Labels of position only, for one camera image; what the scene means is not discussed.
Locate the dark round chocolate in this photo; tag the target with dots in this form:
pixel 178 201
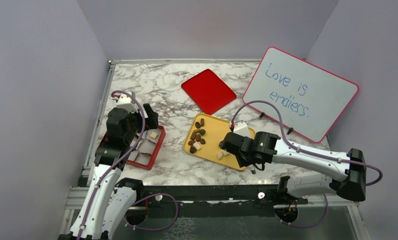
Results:
pixel 192 150

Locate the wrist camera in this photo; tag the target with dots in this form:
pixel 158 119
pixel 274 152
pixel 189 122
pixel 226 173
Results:
pixel 240 128
pixel 123 101

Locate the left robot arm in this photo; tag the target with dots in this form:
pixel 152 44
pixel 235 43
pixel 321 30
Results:
pixel 109 197

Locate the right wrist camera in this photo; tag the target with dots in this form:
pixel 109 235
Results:
pixel 240 128

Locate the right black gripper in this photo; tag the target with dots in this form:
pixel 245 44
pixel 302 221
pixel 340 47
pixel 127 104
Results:
pixel 242 161

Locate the yellow plastic tray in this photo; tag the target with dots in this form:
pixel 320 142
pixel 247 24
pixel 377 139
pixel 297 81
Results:
pixel 215 131

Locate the red box lid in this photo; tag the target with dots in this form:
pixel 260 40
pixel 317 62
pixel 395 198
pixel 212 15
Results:
pixel 208 91

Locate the black mounting rail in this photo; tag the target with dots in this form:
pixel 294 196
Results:
pixel 210 201

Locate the white square chocolate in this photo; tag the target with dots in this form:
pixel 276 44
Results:
pixel 154 135

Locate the pink framed whiteboard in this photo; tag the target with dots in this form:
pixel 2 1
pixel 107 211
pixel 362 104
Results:
pixel 309 98

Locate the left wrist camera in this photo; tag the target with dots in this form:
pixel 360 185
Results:
pixel 123 101

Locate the dark chocolate piece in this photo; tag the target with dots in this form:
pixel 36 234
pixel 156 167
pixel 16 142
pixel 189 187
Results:
pixel 197 125

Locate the red compartment box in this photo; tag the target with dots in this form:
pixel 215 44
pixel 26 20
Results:
pixel 142 157

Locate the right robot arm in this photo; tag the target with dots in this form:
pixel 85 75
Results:
pixel 340 173

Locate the white chocolate bar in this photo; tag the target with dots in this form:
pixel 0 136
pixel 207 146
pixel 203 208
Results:
pixel 197 145

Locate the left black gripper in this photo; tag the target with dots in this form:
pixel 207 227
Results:
pixel 151 120

